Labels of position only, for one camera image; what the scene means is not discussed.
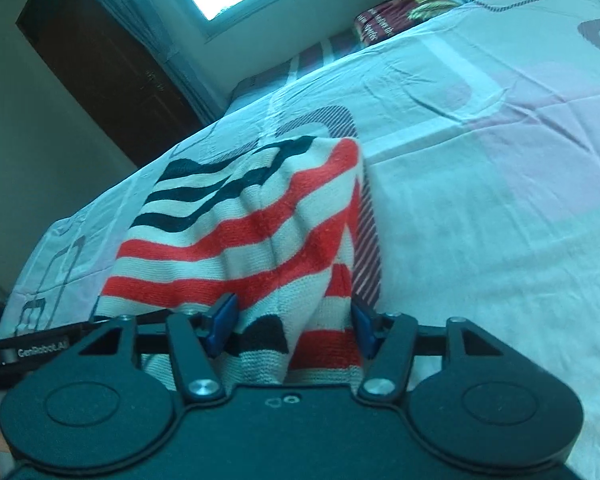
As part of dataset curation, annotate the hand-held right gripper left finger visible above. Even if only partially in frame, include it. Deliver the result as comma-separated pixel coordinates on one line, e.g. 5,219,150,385
77,292,240,404

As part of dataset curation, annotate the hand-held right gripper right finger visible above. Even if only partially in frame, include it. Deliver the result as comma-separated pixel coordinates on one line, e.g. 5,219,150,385
350,299,520,404

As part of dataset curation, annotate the red black striped white sweater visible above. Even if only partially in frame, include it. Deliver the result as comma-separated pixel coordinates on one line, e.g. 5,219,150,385
94,135,384,392

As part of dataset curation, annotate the patterned white bed sheet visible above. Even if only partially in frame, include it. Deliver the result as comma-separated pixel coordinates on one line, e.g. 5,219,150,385
0,0,600,480

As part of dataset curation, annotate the purple striped mattress cover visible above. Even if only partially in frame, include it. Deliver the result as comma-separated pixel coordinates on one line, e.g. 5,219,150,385
229,34,366,108

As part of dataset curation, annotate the dark wooden door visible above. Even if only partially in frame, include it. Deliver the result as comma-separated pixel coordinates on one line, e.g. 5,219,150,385
15,0,203,168

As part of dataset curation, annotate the teal curtain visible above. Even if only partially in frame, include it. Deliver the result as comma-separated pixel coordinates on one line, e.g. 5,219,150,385
62,0,233,123

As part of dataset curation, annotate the red patterned pillow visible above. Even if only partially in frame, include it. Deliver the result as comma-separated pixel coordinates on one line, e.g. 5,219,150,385
354,0,462,52

